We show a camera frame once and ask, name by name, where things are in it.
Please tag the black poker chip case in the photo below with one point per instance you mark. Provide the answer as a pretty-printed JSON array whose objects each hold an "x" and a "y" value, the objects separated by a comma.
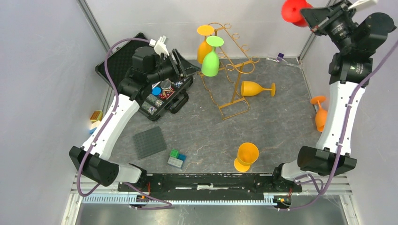
[{"x": 155, "y": 100}]

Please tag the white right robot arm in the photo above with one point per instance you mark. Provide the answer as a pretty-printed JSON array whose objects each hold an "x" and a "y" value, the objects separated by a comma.
[{"x": 350, "y": 71}]

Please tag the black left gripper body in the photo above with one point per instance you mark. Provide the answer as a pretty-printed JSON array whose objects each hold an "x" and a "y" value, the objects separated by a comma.
[{"x": 163, "y": 71}]

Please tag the grey building baseplate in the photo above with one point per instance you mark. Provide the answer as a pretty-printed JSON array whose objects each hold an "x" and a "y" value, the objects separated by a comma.
[{"x": 149, "y": 142}]

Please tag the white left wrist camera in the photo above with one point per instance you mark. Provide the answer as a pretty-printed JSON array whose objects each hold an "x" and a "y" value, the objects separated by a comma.
[{"x": 159, "y": 46}]

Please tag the green grey blue bricks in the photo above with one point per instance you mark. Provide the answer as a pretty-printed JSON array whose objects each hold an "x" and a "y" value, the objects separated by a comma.
[{"x": 176, "y": 159}]

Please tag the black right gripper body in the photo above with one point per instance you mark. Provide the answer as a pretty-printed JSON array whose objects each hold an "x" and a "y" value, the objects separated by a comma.
[{"x": 340, "y": 27}]

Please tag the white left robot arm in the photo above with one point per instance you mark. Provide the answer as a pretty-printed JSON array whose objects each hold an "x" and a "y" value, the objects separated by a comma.
[{"x": 92, "y": 158}]

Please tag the clear wine glass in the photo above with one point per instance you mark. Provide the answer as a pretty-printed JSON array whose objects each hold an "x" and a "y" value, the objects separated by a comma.
[{"x": 283, "y": 62}]

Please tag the purple cube block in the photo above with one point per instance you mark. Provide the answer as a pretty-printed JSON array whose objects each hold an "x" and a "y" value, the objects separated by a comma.
[{"x": 280, "y": 56}]

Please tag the orange plastic wine glass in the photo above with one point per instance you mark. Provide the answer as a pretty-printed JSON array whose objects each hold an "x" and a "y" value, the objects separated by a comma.
[{"x": 321, "y": 115}]

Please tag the green plastic wine glass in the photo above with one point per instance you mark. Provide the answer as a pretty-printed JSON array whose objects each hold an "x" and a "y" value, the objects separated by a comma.
[{"x": 210, "y": 64}]

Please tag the gold wire wine glass rack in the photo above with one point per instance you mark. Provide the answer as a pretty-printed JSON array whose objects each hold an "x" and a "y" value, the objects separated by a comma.
[{"x": 233, "y": 71}]

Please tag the yellow orange toy brick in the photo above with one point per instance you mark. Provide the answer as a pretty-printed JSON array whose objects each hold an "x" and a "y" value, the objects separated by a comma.
[{"x": 96, "y": 116}]

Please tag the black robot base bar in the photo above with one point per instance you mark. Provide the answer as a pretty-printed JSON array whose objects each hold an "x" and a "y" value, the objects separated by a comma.
[{"x": 214, "y": 186}]

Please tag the red plastic wine glass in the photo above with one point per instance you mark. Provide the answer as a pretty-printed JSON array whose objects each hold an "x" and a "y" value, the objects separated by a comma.
[{"x": 290, "y": 12}]

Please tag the yellow plastic wine glass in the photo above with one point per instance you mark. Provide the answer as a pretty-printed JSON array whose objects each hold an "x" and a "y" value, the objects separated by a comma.
[
  {"x": 247, "y": 154},
  {"x": 249, "y": 88},
  {"x": 204, "y": 48}
]

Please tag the white blue toy brick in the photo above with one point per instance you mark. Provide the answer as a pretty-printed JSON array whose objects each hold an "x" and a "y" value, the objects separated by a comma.
[{"x": 94, "y": 126}]

